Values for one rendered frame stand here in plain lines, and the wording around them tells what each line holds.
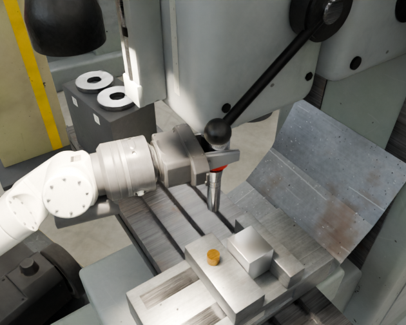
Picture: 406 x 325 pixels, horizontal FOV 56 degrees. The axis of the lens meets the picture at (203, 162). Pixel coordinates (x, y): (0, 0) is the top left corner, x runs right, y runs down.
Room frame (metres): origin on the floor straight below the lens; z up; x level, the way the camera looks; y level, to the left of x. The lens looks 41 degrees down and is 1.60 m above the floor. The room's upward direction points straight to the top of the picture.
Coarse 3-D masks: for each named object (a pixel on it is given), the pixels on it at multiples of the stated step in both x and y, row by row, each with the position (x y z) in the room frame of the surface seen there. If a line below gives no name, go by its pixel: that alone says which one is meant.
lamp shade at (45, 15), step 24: (24, 0) 0.36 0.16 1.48; (48, 0) 0.34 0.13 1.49; (72, 0) 0.35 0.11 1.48; (96, 0) 0.38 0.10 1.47; (48, 24) 0.34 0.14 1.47; (72, 24) 0.34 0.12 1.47; (96, 24) 0.36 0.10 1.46; (48, 48) 0.33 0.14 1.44; (72, 48) 0.34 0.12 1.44; (96, 48) 0.35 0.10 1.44
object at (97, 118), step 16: (80, 80) 0.83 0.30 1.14; (96, 80) 0.84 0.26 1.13; (112, 80) 0.83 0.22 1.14; (80, 96) 0.77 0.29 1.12; (96, 96) 0.77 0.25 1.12; (112, 96) 0.76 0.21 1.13; (80, 112) 0.78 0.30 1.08; (96, 112) 0.71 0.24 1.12; (112, 112) 0.71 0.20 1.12; (128, 112) 0.71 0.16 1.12; (144, 112) 0.73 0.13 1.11; (80, 128) 0.80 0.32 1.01; (96, 128) 0.72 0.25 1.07; (112, 128) 0.67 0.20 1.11; (128, 128) 0.70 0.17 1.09; (144, 128) 0.73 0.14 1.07; (80, 144) 0.82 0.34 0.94; (96, 144) 0.74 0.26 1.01
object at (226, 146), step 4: (204, 140) 0.46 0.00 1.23; (204, 144) 0.46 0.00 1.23; (208, 144) 0.46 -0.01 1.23; (224, 144) 0.46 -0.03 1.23; (228, 144) 0.47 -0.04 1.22; (204, 148) 0.46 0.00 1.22; (208, 148) 0.46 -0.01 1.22; (212, 148) 0.46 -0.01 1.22; (216, 148) 0.46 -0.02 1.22; (220, 148) 0.46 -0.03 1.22; (224, 148) 0.46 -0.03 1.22; (228, 148) 0.47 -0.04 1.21; (204, 152) 0.46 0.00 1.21
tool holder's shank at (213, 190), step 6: (210, 174) 0.47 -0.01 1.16; (216, 174) 0.47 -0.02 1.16; (210, 180) 0.47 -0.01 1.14; (216, 180) 0.47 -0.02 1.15; (210, 186) 0.47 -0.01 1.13; (216, 186) 0.47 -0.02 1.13; (210, 192) 0.47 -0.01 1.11; (216, 192) 0.47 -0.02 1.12; (210, 198) 0.47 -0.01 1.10; (216, 198) 0.47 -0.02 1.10; (210, 204) 0.47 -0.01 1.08; (216, 204) 0.47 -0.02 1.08; (210, 210) 0.47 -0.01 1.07; (216, 210) 0.47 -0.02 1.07
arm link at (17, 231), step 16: (48, 160) 0.44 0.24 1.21; (32, 176) 0.42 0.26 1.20; (16, 192) 0.39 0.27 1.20; (32, 192) 0.40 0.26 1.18; (0, 208) 0.35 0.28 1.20; (16, 208) 0.36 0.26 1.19; (32, 208) 0.39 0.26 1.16; (0, 224) 0.33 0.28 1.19; (16, 224) 0.34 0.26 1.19; (32, 224) 0.36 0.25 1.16
